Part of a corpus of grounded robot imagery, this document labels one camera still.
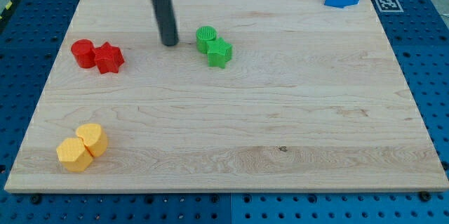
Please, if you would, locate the light wooden board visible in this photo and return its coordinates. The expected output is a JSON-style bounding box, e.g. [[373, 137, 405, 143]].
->
[[5, 0, 448, 194]]

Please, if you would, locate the green star block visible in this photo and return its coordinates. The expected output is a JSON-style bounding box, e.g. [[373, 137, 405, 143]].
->
[[206, 37, 232, 69]]

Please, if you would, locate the green cylinder block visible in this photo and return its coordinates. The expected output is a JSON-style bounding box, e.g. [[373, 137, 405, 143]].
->
[[196, 26, 217, 54]]

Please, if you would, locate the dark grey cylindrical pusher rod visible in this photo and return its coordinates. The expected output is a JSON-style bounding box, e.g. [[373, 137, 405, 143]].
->
[[151, 0, 179, 46]]

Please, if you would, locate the red star block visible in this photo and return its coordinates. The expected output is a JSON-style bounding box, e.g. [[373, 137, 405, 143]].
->
[[93, 41, 125, 74]]

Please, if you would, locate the yellow heart block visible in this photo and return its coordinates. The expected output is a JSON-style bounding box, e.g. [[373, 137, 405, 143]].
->
[[76, 124, 109, 157]]

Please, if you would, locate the red cylinder block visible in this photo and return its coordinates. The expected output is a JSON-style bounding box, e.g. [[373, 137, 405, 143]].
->
[[71, 39, 95, 69]]

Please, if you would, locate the yellow hexagon block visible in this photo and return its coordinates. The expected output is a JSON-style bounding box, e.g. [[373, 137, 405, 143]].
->
[[56, 137, 93, 172]]

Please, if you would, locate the white fiducial marker tag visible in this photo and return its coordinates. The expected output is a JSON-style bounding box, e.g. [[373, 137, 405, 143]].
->
[[375, 0, 403, 13]]

